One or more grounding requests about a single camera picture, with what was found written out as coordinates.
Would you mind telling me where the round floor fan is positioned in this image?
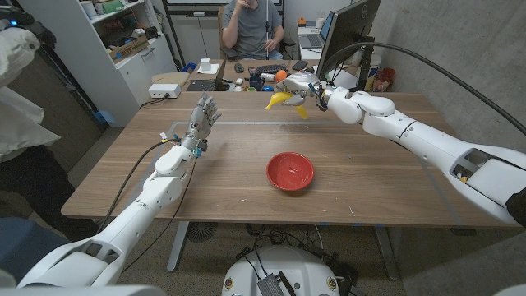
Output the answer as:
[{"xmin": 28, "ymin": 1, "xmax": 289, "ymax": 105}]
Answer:
[{"xmin": 186, "ymin": 221, "xmax": 219, "ymax": 244}]

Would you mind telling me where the thin black cable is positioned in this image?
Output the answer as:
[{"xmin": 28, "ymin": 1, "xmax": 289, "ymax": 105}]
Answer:
[{"xmin": 121, "ymin": 158, "xmax": 199, "ymax": 275}]

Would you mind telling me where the white power box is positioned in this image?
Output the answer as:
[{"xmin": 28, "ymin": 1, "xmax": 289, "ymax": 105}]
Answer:
[{"xmin": 147, "ymin": 82, "xmax": 182, "ymax": 100}]

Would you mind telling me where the black laptop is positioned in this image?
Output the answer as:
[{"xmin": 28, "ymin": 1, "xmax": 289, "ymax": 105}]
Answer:
[{"xmin": 185, "ymin": 60, "xmax": 228, "ymax": 93}]

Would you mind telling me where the seated person grey shirt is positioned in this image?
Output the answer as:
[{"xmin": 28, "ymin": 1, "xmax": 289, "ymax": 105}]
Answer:
[{"xmin": 221, "ymin": 0, "xmax": 286, "ymax": 62}]

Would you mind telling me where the white robot torso base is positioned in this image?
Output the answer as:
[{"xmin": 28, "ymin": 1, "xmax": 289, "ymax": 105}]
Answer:
[{"xmin": 221, "ymin": 245, "xmax": 342, "ymax": 296}]

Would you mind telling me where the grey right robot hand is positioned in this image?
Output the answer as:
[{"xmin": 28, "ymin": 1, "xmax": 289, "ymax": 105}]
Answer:
[{"xmin": 274, "ymin": 72, "xmax": 326, "ymax": 109}]

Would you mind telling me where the red bowl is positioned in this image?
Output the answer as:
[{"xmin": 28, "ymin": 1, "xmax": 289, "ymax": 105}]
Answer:
[{"xmin": 265, "ymin": 151, "xmax": 316, "ymax": 192}]

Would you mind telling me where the open silver laptop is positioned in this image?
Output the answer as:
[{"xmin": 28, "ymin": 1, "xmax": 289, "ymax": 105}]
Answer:
[{"xmin": 298, "ymin": 11, "xmax": 335, "ymax": 50}]

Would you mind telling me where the cardboard box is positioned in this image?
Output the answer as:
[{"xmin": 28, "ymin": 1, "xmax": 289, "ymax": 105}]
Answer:
[{"xmin": 107, "ymin": 34, "xmax": 150, "ymax": 64}]

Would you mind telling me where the yellow toy banana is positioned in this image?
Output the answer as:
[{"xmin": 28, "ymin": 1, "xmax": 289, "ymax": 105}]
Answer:
[{"xmin": 265, "ymin": 91, "xmax": 309, "ymax": 121}]

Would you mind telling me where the standing person white jacket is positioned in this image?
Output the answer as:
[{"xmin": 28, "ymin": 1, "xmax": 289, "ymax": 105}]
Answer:
[{"xmin": 0, "ymin": 6, "xmax": 99, "ymax": 244}]

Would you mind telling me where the black keyboard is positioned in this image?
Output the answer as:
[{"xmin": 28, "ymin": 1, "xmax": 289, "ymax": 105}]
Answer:
[{"xmin": 247, "ymin": 63, "xmax": 289, "ymax": 77}]

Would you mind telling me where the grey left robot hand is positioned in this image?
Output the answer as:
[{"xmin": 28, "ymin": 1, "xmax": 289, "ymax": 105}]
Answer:
[{"xmin": 179, "ymin": 92, "xmax": 223, "ymax": 158}]

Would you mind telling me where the red bag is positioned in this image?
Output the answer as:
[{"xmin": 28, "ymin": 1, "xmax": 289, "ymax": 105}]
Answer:
[{"xmin": 372, "ymin": 67, "xmax": 397, "ymax": 93}]

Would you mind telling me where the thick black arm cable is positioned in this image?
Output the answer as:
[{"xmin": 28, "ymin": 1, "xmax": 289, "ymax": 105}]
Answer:
[
  {"xmin": 96, "ymin": 140, "xmax": 182, "ymax": 234},
  {"xmin": 317, "ymin": 41, "xmax": 526, "ymax": 137}
]

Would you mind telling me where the grey table leg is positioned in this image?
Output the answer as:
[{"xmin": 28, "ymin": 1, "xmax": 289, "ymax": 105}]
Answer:
[
  {"xmin": 166, "ymin": 221, "xmax": 191, "ymax": 273},
  {"xmin": 372, "ymin": 225, "xmax": 401, "ymax": 282}
]

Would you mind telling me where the black computer monitor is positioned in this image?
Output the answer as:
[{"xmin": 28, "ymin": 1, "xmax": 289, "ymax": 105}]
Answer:
[{"xmin": 315, "ymin": 0, "xmax": 383, "ymax": 92}]

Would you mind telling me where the dark blue seat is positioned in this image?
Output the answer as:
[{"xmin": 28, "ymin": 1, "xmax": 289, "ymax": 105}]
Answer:
[{"xmin": 0, "ymin": 216, "xmax": 71, "ymax": 285}]

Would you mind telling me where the white shelf cabinet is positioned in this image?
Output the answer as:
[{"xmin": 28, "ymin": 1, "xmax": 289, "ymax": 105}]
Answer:
[{"xmin": 18, "ymin": 0, "xmax": 178, "ymax": 127}]

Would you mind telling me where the thin white stick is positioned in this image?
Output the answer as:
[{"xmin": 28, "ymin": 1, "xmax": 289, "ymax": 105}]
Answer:
[{"xmin": 265, "ymin": 0, "xmax": 271, "ymax": 59}]

